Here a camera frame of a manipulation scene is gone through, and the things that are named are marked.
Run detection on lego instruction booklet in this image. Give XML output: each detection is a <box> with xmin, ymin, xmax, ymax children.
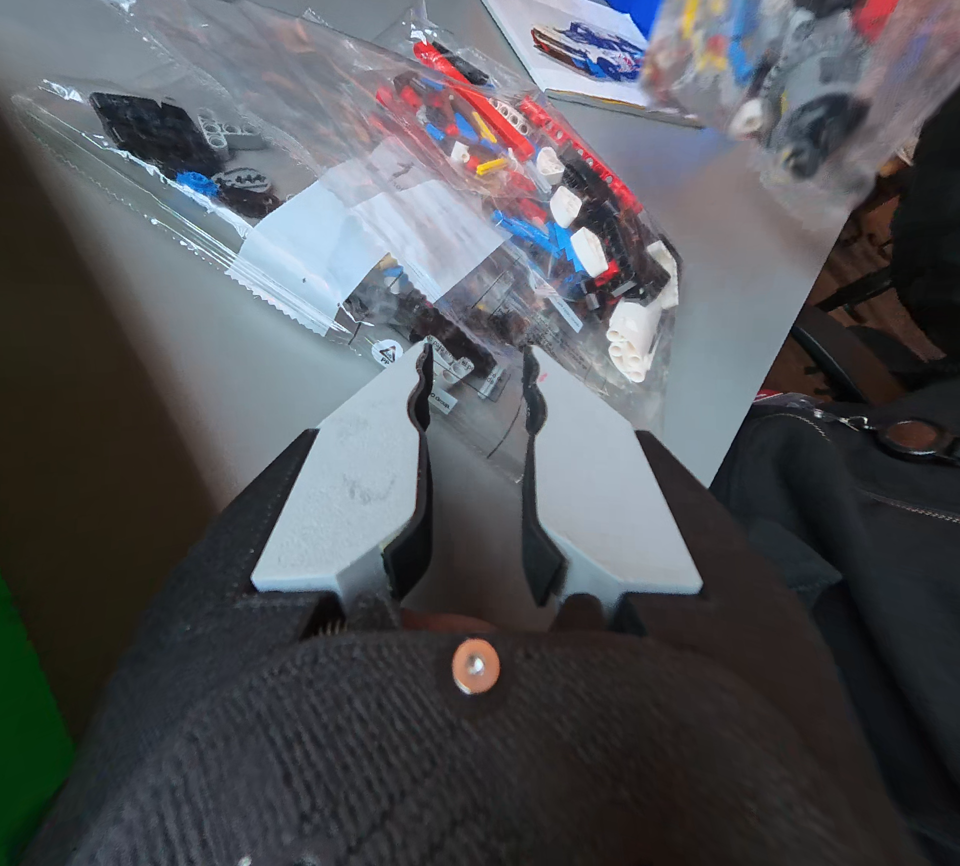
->
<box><xmin>471</xmin><ymin>0</ymin><xmax>706</xmax><ymax>128</ymax></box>

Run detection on black chair base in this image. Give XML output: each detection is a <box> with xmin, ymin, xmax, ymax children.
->
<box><xmin>787</xmin><ymin>266</ymin><xmax>946</xmax><ymax>406</ymax></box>

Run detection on clear bag black lego pieces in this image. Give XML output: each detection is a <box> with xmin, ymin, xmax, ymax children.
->
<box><xmin>11</xmin><ymin>0</ymin><xmax>421</xmax><ymax>341</ymax></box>

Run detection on clear bag small lego pieces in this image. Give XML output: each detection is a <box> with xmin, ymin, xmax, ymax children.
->
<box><xmin>641</xmin><ymin>0</ymin><xmax>960</xmax><ymax>207</ymax></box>

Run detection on person's dark jacket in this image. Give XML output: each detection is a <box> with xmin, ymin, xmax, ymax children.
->
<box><xmin>708</xmin><ymin>386</ymin><xmax>960</xmax><ymax>866</ymax></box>

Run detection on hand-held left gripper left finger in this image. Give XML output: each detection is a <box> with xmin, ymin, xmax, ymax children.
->
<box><xmin>250</xmin><ymin>342</ymin><xmax>438</xmax><ymax>603</ymax></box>

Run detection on black badge reel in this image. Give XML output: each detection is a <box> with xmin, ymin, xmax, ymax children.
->
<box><xmin>821</xmin><ymin>412</ymin><xmax>960</xmax><ymax>466</ymax></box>

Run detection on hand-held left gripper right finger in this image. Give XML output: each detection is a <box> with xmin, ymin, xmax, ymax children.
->
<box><xmin>520</xmin><ymin>347</ymin><xmax>705</xmax><ymax>609</ymax></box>

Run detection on large clear bag lego pieces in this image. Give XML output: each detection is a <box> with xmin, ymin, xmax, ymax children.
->
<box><xmin>330</xmin><ymin>0</ymin><xmax>687</xmax><ymax>485</ymax></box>

